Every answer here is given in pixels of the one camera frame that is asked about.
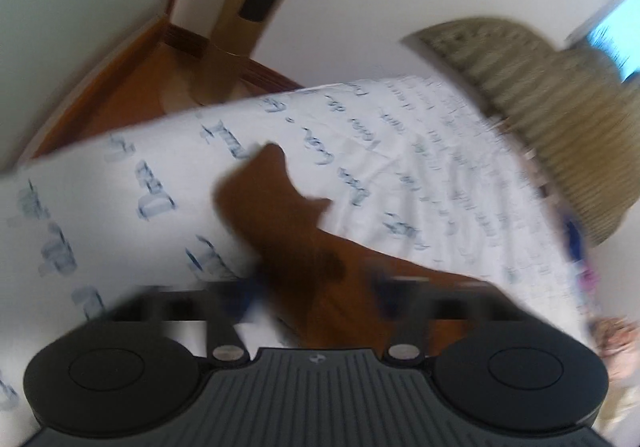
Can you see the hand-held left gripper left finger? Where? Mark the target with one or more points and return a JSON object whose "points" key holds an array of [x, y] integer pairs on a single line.
{"points": [[249, 292]]}

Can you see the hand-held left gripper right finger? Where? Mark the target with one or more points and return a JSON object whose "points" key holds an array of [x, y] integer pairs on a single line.
{"points": [[378, 287]]}

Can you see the brown knit sweater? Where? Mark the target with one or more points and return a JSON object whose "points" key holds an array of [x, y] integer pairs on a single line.
{"points": [[320, 257]]}

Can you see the white printed bedsheet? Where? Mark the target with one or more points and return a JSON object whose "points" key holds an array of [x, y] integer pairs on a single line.
{"points": [[125, 167]]}

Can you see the purple cloth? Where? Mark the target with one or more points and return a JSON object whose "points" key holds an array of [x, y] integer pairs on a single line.
{"points": [[580, 267]]}

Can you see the olive tufted headboard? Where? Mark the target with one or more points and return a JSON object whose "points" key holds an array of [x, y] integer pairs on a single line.
{"points": [[550, 127]]}

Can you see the pink garment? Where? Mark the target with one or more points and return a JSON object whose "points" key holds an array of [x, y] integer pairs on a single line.
{"points": [[614, 334]]}

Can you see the gold tower air conditioner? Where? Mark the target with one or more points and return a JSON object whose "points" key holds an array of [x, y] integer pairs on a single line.
{"points": [[240, 37]]}

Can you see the cream jacket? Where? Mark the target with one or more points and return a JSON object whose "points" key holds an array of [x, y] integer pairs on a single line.
{"points": [[622, 402]]}

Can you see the window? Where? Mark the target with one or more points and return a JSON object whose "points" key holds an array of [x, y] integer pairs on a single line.
{"points": [[615, 37]]}

